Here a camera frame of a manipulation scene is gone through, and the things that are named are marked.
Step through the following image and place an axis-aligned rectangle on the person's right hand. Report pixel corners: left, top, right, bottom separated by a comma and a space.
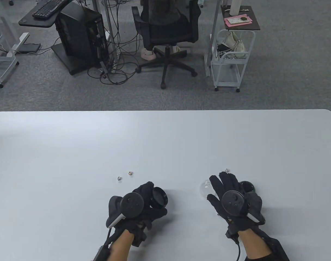
207, 172, 264, 237

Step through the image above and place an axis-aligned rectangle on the person's left hand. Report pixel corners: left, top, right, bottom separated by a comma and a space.
119, 182, 168, 247

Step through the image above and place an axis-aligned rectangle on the black dice shaker cover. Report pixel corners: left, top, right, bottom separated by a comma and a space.
240, 181, 256, 194

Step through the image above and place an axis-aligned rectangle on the black dice shaker base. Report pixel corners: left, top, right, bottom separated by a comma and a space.
151, 187, 168, 210

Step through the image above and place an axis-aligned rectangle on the clear dice shaker dome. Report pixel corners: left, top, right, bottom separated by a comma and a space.
200, 180, 216, 197

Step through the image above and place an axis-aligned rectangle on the person's left forearm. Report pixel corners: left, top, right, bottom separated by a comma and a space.
110, 231, 135, 261

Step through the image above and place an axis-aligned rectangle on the black forearm battery pack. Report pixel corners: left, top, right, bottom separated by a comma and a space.
263, 237, 290, 261

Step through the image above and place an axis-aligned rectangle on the person's right forearm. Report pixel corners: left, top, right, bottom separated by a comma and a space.
238, 228, 272, 261

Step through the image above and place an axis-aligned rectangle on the black handheld controller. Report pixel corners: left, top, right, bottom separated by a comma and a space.
106, 192, 145, 229
222, 190, 265, 225

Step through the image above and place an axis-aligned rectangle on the black wrist sensor box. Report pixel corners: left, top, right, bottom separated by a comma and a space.
93, 245, 111, 261

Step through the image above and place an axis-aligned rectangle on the beige handbag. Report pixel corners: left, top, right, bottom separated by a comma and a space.
223, 31, 246, 59

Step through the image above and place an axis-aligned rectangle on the brown side table top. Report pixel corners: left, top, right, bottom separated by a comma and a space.
221, 5, 260, 31

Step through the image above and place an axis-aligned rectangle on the pink folder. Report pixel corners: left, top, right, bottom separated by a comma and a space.
224, 14, 253, 27

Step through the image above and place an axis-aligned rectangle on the black office chair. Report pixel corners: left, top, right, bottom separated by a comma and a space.
131, 0, 202, 89

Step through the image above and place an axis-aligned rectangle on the white desk leg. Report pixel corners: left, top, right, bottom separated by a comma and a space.
204, 0, 221, 77
0, 8, 30, 58
93, 0, 119, 63

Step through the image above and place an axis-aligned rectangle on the beige notebook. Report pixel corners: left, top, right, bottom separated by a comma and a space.
227, 16, 250, 25

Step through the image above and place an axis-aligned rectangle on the white bottle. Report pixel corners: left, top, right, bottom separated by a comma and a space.
230, 0, 242, 15

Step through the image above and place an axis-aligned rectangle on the black tower stand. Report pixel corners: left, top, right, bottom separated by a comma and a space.
51, 43, 100, 76

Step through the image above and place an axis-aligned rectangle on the black computer tower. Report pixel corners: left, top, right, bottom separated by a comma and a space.
54, 1, 110, 70

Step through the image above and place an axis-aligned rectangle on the black box on floor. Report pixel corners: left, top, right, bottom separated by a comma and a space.
19, 43, 41, 54

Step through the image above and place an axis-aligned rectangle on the black keyboard tray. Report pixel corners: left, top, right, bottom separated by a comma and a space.
19, 0, 75, 29

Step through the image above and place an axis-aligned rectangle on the black keyboard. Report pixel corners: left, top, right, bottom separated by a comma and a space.
32, 0, 66, 19

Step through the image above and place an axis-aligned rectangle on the bundle of black cables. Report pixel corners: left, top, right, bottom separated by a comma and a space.
87, 0, 144, 85

